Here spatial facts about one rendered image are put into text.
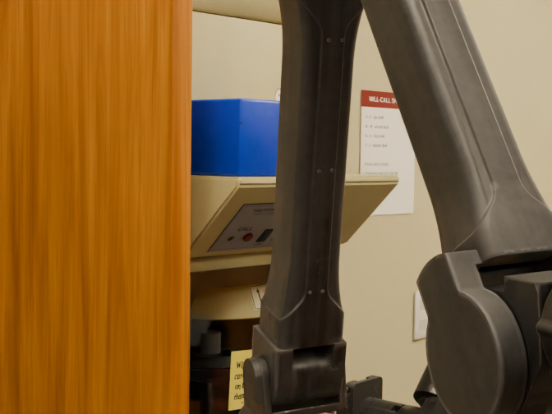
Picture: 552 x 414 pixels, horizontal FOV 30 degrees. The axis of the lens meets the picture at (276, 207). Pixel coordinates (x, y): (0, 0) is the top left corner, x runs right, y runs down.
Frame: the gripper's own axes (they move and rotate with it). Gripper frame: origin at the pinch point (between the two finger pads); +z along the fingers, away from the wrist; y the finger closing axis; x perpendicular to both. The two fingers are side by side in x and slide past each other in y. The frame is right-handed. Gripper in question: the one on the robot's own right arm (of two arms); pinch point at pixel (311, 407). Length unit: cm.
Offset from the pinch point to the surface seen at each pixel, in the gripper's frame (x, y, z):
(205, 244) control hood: 18.8, 22.8, 2.0
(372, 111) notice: -80, 43, 46
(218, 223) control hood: 19.5, 25.6, -0.7
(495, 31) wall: -133, 65, 45
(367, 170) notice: -79, 30, 46
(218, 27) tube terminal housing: 13, 49, 6
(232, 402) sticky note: 10.6, 1.7, 4.6
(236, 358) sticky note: 10.0, 7.3, 4.7
